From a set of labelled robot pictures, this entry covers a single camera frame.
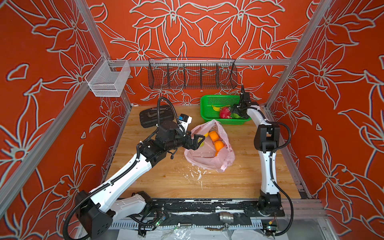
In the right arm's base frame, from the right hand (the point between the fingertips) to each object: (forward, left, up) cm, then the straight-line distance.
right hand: (235, 109), depth 109 cm
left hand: (-37, +30, +23) cm, 53 cm away
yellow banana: (+4, +14, -3) cm, 15 cm away
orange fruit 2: (-30, +17, 0) cm, 35 cm away
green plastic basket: (+1, +20, -6) cm, 21 cm away
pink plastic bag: (-35, +26, -6) cm, 44 cm away
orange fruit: (-23, +19, 0) cm, 30 cm away
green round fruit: (-5, +1, -2) cm, 5 cm away
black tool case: (-8, +64, +1) cm, 64 cm away
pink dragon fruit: (-4, +9, +1) cm, 10 cm away
